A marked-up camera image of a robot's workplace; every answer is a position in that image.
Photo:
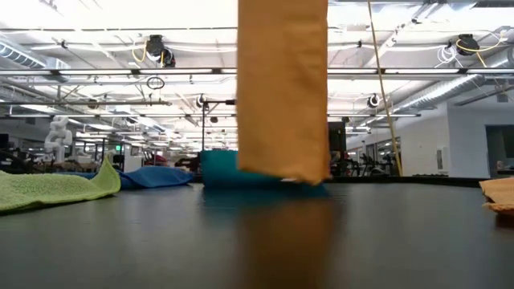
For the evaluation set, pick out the orange microfiber towel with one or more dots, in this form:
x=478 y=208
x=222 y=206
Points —
x=281 y=100
x=500 y=194

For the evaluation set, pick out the black metal frame rig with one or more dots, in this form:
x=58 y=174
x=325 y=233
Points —
x=229 y=102

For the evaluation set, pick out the silver ventilation duct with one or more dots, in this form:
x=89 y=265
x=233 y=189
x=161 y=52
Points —
x=24 y=56
x=441 y=92

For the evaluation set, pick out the long ceiling light strip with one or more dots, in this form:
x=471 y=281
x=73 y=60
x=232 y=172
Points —
x=160 y=71

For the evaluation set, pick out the white humanoid robot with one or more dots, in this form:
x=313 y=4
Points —
x=58 y=138

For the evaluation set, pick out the blue microfiber towel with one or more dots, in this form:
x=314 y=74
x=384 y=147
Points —
x=156 y=176

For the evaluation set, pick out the green microfiber towel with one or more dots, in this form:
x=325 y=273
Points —
x=48 y=190

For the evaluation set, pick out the blue plastic bin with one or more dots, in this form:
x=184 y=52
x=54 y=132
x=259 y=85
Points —
x=219 y=168

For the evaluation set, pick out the black cabinet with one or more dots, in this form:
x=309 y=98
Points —
x=337 y=136

